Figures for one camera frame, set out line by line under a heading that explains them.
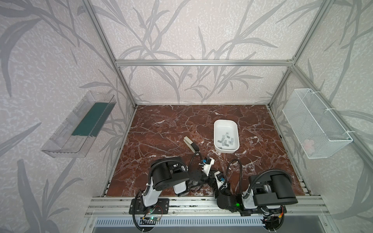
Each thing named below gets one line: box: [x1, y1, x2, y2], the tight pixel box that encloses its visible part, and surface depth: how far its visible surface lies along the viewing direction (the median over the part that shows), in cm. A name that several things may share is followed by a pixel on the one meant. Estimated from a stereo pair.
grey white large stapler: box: [183, 135, 200, 153], surface depth 95 cm
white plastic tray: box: [213, 119, 241, 154], surface depth 104 cm
